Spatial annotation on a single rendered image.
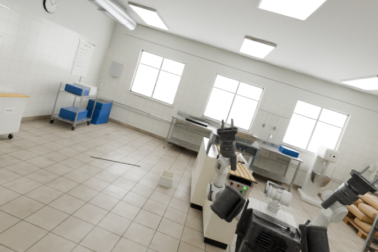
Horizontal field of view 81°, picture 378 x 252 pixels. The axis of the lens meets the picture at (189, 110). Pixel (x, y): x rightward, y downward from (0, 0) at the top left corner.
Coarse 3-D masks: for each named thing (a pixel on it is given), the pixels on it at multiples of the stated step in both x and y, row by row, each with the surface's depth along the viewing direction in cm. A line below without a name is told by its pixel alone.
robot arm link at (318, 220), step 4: (316, 216) 125; (320, 216) 120; (308, 220) 130; (312, 220) 127; (316, 220) 123; (320, 220) 120; (324, 220) 119; (308, 224) 127; (312, 224) 126; (316, 224) 123; (320, 224) 121; (324, 224) 120
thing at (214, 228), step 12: (240, 180) 260; (204, 204) 318; (204, 216) 292; (216, 216) 258; (204, 228) 270; (216, 228) 260; (228, 228) 259; (204, 240) 265; (216, 240) 261; (228, 240) 260
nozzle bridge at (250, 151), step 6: (216, 132) 337; (210, 138) 335; (216, 138) 329; (210, 144) 332; (216, 144) 325; (240, 144) 328; (246, 144) 320; (252, 144) 337; (246, 150) 329; (252, 150) 328; (258, 150) 320; (252, 156) 324; (252, 162) 332
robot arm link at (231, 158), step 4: (220, 152) 127; (224, 152) 125; (228, 152) 124; (232, 152) 125; (220, 156) 129; (224, 156) 127; (228, 156) 126; (232, 156) 123; (236, 156) 124; (228, 160) 126; (232, 160) 124; (236, 160) 124; (228, 164) 127; (232, 164) 125; (236, 164) 125; (232, 168) 125; (236, 168) 127
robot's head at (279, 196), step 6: (270, 192) 108; (276, 192) 109; (282, 192) 108; (288, 192) 109; (276, 198) 108; (282, 198) 107; (288, 198) 106; (270, 204) 109; (276, 204) 108; (282, 204) 108; (288, 204) 106
